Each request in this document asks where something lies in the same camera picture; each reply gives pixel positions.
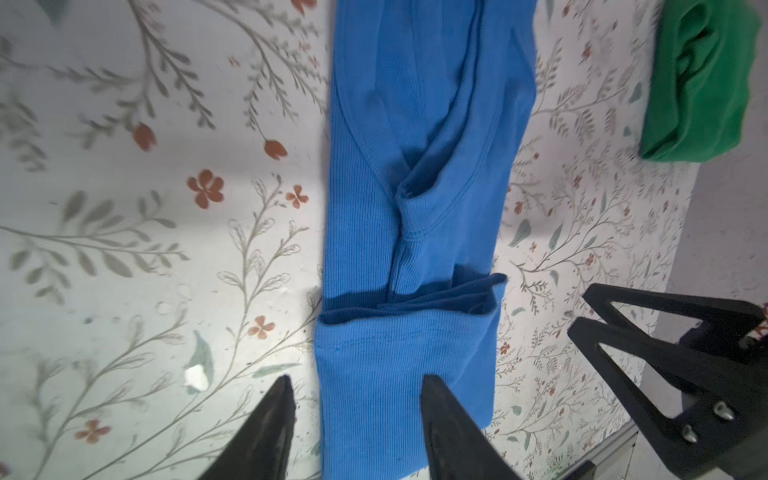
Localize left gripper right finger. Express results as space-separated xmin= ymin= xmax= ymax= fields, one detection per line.
xmin=420 ymin=375 xmax=520 ymax=480

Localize green tank top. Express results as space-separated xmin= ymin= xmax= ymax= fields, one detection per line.
xmin=639 ymin=1 xmax=761 ymax=163

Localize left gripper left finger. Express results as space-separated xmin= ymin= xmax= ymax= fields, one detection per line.
xmin=198 ymin=375 xmax=296 ymax=480

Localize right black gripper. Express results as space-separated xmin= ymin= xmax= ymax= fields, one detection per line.
xmin=568 ymin=284 xmax=767 ymax=479

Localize aluminium front rail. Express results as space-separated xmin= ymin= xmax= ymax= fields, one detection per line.
xmin=559 ymin=421 xmax=639 ymax=480

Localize blue tank top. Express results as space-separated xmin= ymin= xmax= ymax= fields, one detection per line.
xmin=314 ymin=1 xmax=537 ymax=479

